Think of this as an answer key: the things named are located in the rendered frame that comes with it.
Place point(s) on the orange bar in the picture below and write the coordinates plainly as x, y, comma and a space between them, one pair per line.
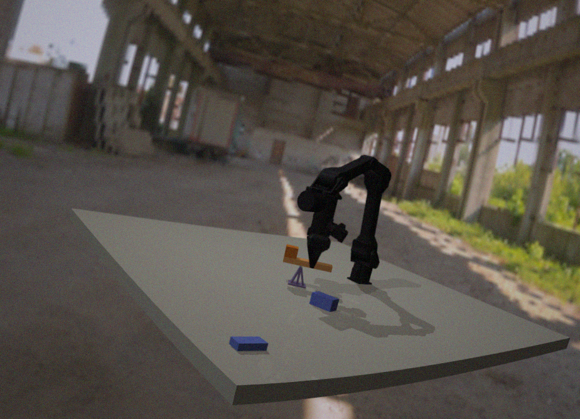
290, 256

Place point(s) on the blue rectangular block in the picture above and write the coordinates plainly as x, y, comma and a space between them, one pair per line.
324, 301
248, 343

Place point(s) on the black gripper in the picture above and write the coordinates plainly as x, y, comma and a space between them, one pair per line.
317, 241

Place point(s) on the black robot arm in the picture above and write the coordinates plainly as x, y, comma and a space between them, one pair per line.
322, 196

